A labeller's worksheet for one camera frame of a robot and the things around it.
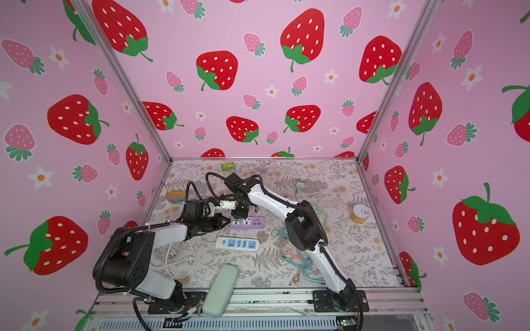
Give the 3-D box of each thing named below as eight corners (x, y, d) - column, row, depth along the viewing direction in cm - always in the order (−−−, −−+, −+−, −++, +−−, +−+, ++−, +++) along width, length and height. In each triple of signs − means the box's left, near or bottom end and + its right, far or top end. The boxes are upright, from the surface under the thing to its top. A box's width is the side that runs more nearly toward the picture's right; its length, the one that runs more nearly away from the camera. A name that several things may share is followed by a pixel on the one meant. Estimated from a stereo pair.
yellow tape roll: (351, 223, 97) (355, 217, 92) (348, 210, 101) (351, 204, 97) (367, 223, 97) (371, 217, 92) (362, 210, 101) (367, 204, 97)
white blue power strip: (216, 248, 89) (215, 245, 87) (218, 239, 92) (217, 236, 89) (258, 251, 88) (257, 248, 86) (259, 242, 91) (258, 239, 88)
